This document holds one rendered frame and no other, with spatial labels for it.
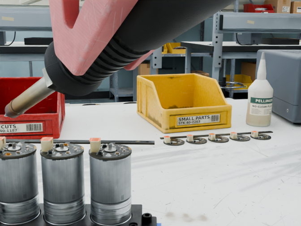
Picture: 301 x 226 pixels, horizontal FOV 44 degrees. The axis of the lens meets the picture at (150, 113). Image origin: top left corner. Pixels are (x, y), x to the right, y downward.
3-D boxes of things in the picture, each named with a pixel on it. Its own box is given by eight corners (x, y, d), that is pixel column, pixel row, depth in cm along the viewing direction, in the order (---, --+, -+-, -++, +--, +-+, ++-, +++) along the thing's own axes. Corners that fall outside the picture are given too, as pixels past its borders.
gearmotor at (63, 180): (82, 239, 22) (79, 155, 21) (40, 238, 22) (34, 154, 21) (88, 218, 24) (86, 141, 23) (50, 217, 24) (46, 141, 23)
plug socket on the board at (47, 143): (54, 152, 21) (53, 141, 21) (39, 152, 21) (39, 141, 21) (58, 147, 22) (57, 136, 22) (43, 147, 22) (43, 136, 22)
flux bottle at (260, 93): (257, 128, 50) (263, 53, 48) (240, 122, 53) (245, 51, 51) (275, 124, 52) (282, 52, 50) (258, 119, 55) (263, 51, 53)
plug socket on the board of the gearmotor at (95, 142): (103, 152, 21) (103, 141, 21) (88, 152, 21) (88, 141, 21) (105, 148, 22) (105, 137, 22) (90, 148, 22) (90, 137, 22)
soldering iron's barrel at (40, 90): (1, 128, 19) (62, 87, 14) (-7, 98, 19) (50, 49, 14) (28, 123, 20) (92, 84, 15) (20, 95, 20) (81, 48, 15)
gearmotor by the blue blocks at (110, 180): (130, 239, 22) (130, 156, 21) (88, 239, 22) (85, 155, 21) (132, 218, 24) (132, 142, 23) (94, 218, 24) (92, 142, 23)
